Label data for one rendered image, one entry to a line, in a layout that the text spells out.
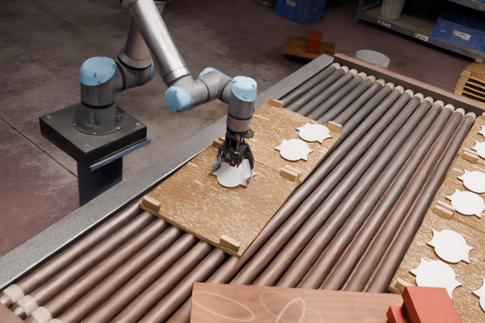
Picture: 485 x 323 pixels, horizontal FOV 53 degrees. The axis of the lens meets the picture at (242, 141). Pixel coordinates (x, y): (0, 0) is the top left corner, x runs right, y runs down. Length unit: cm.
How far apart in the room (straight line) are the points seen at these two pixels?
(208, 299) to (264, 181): 60
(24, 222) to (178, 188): 145
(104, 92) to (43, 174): 150
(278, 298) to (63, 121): 105
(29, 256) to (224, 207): 55
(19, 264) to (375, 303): 87
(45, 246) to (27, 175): 177
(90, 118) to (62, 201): 123
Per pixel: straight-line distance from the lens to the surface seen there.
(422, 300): 83
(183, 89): 135
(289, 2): 601
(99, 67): 170
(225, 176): 157
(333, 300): 116
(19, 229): 280
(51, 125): 181
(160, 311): 123
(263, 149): 174
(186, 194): 150
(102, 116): 174
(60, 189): 301
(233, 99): 138
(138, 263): 133
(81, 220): 145
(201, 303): 109
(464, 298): 147
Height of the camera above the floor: 191
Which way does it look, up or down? 33 degrees down
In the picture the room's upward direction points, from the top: 9 degrees clockwise
